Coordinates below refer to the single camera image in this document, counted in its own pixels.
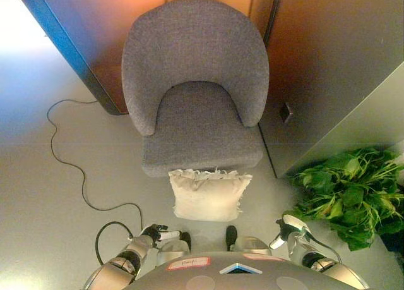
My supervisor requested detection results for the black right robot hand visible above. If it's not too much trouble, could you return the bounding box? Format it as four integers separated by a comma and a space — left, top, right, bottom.
270, 215, 313, 250

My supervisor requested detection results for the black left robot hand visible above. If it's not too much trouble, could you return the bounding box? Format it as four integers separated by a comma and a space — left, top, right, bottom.
140, 223, 183, 244

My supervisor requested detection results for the cream fringed pillow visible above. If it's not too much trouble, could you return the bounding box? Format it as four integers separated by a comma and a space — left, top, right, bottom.
168, 167, 253, 223

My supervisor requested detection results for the silver left robot leg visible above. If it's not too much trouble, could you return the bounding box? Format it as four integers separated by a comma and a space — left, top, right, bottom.
156, 238, 192, 267

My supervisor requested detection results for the silver robot leg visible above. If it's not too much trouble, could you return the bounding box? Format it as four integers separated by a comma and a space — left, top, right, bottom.
156, 238, 192, 267
229, 236, 272, 256

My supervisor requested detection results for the black left robot foot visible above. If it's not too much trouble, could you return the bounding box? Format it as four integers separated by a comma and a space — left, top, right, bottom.
180, 231, 193, 250

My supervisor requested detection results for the black robot foot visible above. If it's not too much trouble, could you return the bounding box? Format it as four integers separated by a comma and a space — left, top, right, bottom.
180, 231, 193, 250
225, 226, 238, 251

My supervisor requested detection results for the blank red-bordered label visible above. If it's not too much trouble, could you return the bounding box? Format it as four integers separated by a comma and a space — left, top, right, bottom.
242, 253, 287, 262

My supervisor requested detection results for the silver right robot leg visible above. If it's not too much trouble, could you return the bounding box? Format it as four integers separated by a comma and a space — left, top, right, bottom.
229, 236, 272, 256

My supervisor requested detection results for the handwritten red-bordered label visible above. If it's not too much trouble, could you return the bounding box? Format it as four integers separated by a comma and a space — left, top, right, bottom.
167, 257, 211, 271

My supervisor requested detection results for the black right robot foot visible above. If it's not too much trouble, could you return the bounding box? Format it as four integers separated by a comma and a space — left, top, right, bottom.
225, 226, 238, 251

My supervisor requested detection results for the green leafy plant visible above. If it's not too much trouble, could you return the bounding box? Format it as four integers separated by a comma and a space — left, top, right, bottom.
282, 147, 404, 252

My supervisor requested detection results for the grey robot torso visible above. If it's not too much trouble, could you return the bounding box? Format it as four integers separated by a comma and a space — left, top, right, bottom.
121, 251, 364, 290

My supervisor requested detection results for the grey cabinet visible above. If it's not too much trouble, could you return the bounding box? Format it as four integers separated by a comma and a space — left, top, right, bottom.
260, 0, 404, 179

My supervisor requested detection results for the grey fabric armchair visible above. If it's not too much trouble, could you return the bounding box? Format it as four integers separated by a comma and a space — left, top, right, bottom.
121, 0, 270, 179

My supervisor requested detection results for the dark-edged wooden partition panel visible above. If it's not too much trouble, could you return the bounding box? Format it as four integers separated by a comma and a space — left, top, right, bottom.
14, 0, 168, 116

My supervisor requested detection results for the thin right wrist cable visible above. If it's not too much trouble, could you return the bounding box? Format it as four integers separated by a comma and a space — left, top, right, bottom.
303, 231, 343, 262

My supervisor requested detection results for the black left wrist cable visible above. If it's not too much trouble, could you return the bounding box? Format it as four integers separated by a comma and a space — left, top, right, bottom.
95, 221, 133, 265

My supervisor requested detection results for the thin black floor cable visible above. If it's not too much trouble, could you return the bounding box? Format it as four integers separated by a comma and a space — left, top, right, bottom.
46, 99, 143, 233

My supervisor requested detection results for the dark wall socket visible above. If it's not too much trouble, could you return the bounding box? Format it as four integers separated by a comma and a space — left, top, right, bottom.
279, 102, 294, 124

